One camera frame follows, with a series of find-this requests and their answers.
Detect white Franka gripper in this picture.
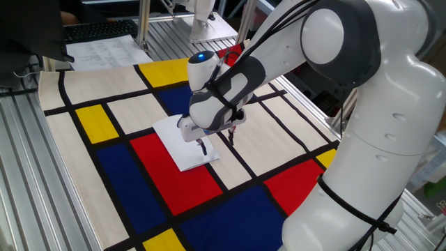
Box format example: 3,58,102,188
178,109,247,157

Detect white paper sheet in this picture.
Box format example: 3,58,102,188
152,114,220,172

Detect Mondrian pattern tablecloth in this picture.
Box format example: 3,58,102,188
38,43,341,251

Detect printed paper document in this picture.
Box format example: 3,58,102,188
66,34,154,73

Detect black computer keyboard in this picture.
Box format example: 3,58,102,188
63,19,139,45

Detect person in dark clothing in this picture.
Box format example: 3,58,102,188
59,0,116,26

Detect black computer monitor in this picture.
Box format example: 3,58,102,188
0,0,75,88

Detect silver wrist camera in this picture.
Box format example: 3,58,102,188
203,125,235,137

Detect aluminium frame post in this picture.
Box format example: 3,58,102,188
236,0,261,36
327,89,358,135
137,0,151,52

